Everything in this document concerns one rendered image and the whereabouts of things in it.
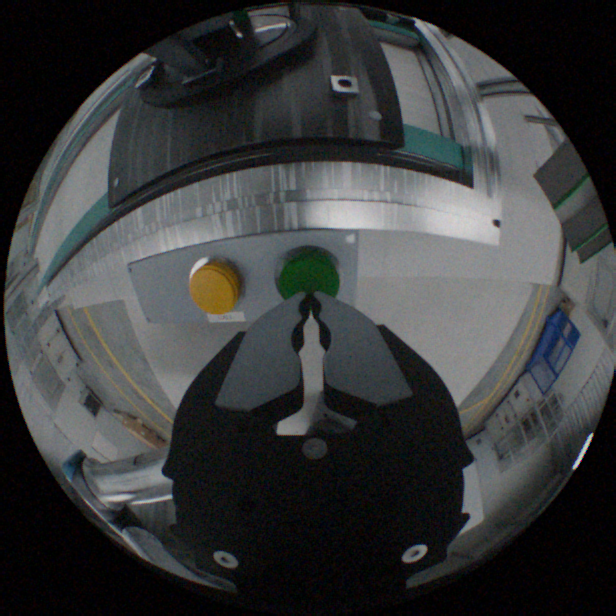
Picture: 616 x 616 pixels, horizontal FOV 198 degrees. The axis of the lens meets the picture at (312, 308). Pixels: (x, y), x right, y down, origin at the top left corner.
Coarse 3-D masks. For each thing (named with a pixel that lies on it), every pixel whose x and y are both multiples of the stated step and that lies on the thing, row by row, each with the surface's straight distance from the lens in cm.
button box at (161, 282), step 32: (160, 256) 18; (192, 256) 16; (224, 256) 15; (256, 256) 14; (288, 256) 14; (352, 256) 14; (160, 288) 19; (256, 288) 15; (352, 288) 15; (160, 320) 22; (192, 320) 19; (224, 320) 18
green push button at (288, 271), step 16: (304, 256) 13; (320, 256) 13; (288, 272) 13; (304, 272) 13; (320, 272) 13; (336, 272) 13; (288, 288) 13; (304, 288) 13; (320, 288) 13; (336, 288) 14
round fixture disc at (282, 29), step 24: (240, 24) 22; (264, 24) 20; (288, 24) 19; (312, 24) 19; (216, 48) 18; (240, 48) 17; (264, 48) 16; (288, 48) 15; (168, 72) 20; (240, 72) 14; (264, 72) 15; (144, 96) 20; (168, 96) 17; (192, 96) 15; (216, 96) 16
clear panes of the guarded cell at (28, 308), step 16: (16, 240) 138; (16, 256) 136; (32, 256) 135; (16, 272) 134; (32, 288) 133; (16, 304) 132; (32, 304) 132; (16, 320) 132; (32, 320) 132; (16, 336) 132
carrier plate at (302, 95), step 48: (336, 48) 18; (240, 96) 15; (288, 96) 14; (336, 96) 14; (384, 96) 15; (144, 144) 19; (192, 144) 15; (240, 144) 13; (288, 144) 14; (384, 144) 14
